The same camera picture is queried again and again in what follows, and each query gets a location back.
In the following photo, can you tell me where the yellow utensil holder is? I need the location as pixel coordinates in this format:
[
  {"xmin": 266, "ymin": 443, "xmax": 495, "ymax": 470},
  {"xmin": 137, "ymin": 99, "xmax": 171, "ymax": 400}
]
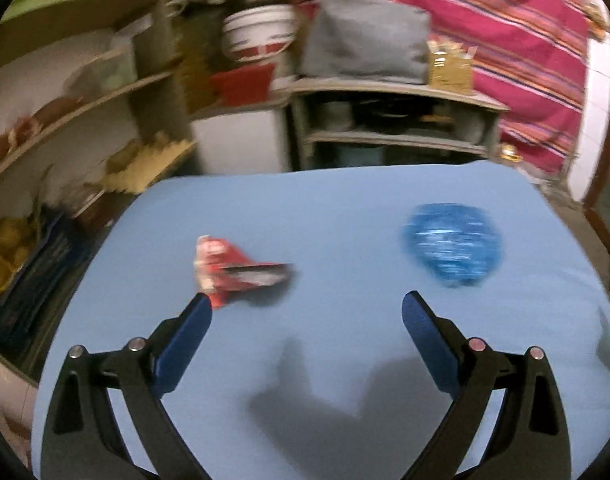
[{"xmin": 427, "ymin": 38, "xmax": 477, "ymax": 94}]

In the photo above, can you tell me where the dark blue plastic crate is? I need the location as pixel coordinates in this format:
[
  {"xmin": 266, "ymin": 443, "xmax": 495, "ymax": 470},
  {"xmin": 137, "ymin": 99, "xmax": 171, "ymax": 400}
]
[{"xmin": 0, "ymin": 211, "xmax": 96, "ymax": 384}]

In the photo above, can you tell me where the red snack wrapper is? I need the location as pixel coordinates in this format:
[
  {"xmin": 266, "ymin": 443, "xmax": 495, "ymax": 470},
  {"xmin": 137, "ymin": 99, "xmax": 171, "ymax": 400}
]
[{"xmin": 194, "ymin": 235, "xmax": 292, "ymax": 310}]

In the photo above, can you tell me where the yellow egg tray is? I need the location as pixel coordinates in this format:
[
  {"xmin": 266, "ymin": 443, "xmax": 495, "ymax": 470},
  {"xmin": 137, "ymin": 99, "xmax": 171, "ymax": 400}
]
[{"xmin": 100, "ymin": 131, "xmax": 195, "ymax": 195}]

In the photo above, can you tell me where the grey low cabinet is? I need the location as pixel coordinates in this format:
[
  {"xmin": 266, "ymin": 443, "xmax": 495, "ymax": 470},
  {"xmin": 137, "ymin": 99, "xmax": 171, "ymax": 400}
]
[{"xmin": 288, "ymin": 77, "xmax": 510, "ymax": 169}]

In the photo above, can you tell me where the wooden wall shelf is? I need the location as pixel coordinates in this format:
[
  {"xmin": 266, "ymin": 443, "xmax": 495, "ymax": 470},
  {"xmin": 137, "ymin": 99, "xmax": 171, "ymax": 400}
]
[{"xmin": 0, "ymin": 0, "xmax": 196, "ymax": 221}]

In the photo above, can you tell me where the grey fabric cover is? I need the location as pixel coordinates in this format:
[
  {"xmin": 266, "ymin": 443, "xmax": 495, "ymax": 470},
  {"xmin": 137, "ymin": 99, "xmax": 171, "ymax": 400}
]
[{"xmin": 299, "ymin": 0, "xmax": 432, "ymax": 84}]

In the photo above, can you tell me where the white plastic bucket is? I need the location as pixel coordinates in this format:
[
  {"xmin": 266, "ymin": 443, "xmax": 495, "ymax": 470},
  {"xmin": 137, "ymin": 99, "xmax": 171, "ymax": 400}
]
[{"xmin": 222, "ymin": 4, "xmax": 297, "ymax": 63}]

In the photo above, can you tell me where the red striped curtain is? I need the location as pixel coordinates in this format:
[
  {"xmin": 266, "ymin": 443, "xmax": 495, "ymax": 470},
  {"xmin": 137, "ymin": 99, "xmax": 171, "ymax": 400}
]
[{"xmin": 295, "ymin": 0, "xmax": 589, "ymax": 174}]

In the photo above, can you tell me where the white small cabinet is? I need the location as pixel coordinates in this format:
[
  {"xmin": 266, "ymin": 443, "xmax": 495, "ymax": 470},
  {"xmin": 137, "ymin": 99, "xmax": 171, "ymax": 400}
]
[{"xmin": 191, "ymin": 108, "xmax": 292, "ymax": 176}]

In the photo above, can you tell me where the blue table cloth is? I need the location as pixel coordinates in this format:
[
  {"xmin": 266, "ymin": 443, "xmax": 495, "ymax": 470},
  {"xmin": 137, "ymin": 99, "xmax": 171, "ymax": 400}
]
[{"xmin": 32, "ymin": 162, "xmax": 610, "ymax": 479}]

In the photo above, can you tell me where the blue plastic bag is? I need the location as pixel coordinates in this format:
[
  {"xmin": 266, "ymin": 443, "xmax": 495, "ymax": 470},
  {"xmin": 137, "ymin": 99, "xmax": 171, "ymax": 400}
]
[{"xmin": 402, "ymin": 203, "xmax": 503, "ymax": 287}]

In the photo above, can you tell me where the brown framed door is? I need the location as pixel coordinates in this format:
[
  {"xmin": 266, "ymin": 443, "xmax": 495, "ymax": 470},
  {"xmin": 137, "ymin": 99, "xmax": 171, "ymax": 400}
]
[{"xmin": 579, "ymin": 8, "xmax": 610, "ymax": 271}]

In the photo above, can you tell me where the red plastic bowl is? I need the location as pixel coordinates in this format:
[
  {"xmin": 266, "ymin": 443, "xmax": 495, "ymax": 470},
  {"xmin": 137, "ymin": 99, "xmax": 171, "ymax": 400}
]
[{"xmin": 209, "ymin": 63, "xmax": 276, "ymax": 107}]

